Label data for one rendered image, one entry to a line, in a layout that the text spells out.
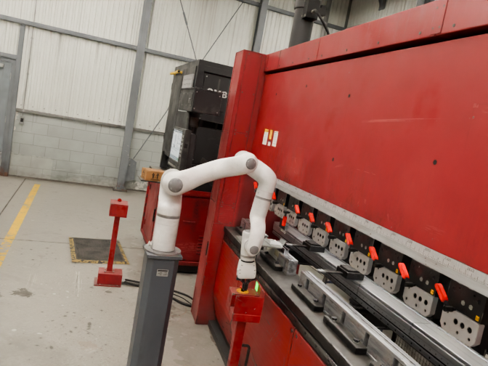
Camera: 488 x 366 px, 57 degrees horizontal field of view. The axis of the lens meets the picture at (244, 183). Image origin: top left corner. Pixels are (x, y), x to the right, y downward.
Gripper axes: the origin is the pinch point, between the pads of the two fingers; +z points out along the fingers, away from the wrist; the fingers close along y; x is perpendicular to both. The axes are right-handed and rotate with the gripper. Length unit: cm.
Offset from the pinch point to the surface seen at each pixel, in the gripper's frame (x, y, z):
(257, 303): 4.7, -6.7, 7.4
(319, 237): 16, -33, -34
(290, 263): -18.2, -30.9, -7.6
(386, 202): 64, -40, -62
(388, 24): 40, -43, -138
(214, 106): -141, 6, -99
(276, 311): 4.6, -18.0, 12.0
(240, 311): 4.7, 2.6, 12.0
